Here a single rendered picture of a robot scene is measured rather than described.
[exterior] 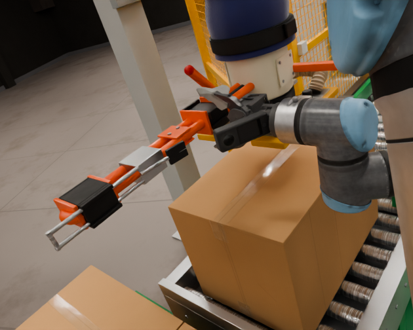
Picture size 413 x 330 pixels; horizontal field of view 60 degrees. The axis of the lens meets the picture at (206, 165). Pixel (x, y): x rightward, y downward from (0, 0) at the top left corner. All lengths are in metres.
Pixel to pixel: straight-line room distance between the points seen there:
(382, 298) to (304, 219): 0.38
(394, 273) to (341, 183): 0.62
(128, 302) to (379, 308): 0.86
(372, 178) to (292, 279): 0.36
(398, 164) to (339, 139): 0.46
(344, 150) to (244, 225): 0.37
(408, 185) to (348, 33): 0.07
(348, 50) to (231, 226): 0.80
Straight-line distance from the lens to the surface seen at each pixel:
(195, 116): 0.83
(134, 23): 1.93
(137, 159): 0.73
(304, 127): 0.67
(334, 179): 0.70
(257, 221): 0.94
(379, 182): 0.72
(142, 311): 1.42
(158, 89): 1.99
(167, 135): 0.79
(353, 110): 0.65
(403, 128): 0.19
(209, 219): 0.99
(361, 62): 0.19
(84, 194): 0.67
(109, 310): 1.50
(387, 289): 1.23
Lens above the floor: 1.54
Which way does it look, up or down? 28 degrees down
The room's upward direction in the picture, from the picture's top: 18 degrees counter-clockwise
